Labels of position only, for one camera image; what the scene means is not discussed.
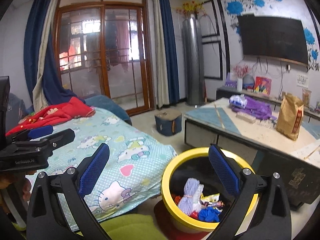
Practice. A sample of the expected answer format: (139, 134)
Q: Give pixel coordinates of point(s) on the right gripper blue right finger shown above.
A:
(226, 172)

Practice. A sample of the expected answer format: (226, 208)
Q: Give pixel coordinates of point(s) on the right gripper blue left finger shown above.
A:
(91, 168)

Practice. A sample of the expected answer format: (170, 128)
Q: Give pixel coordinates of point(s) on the orange snack packet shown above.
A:
(212, 200)

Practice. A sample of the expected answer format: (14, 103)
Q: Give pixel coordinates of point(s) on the white foam net bundle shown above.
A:
(191, 198)

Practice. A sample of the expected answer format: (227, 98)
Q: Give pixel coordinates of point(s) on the blue plastic bag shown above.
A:
(209, 215)

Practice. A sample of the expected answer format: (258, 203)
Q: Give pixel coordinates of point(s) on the red plastic wrapper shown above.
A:
(194, 214)

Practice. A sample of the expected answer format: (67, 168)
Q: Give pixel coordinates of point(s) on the yellow rimmed trash bin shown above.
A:
(195, 164)

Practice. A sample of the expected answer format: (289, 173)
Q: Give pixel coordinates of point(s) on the person left hand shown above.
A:
(9, 178)

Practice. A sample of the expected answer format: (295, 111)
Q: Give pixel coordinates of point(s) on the dark sofa pillow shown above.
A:
(16, 111)

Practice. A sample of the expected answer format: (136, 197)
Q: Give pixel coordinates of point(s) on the marble top coffee table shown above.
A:
(261, 145)

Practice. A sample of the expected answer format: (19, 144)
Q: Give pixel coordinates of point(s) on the white power strip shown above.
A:
(246, 117)

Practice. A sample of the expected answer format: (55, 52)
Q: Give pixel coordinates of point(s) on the red blanket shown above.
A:
(54, 115)

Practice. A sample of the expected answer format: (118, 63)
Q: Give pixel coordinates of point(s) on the blue beige left curtain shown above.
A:
(43, 84)

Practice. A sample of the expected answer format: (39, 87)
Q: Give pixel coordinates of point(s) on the blue beige curtain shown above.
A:
(168, 91)
(43, 84)

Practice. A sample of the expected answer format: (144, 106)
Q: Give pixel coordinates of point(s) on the purple cloth bag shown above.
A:
(258, 109)

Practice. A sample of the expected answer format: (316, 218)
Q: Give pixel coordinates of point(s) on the white blue tissue pack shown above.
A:
(238, 100)

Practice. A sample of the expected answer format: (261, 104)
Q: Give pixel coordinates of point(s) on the brown paper bag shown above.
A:
(290, 116)

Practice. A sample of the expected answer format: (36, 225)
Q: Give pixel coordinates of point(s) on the blue fabric stool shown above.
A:
(168, 122)

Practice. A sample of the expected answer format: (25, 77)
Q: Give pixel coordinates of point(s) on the black tv cabinet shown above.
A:
(226, 92)

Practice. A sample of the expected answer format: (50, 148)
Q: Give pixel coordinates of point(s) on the white vase red flowers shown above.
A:
(241, 70)

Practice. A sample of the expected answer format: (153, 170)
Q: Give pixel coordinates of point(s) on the blue beige right curtain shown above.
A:
(168, 91)

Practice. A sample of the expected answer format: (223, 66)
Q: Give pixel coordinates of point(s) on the wooden glass sliding door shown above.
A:
(103, 48)

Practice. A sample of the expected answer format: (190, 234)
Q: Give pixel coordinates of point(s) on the silver tower air conditioner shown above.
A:
(193, 61)

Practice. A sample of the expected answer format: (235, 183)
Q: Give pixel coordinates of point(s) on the colourful picture frame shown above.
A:
(262, 85)

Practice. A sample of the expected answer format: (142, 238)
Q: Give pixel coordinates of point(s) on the wall mounted black television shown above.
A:
(273, 37)

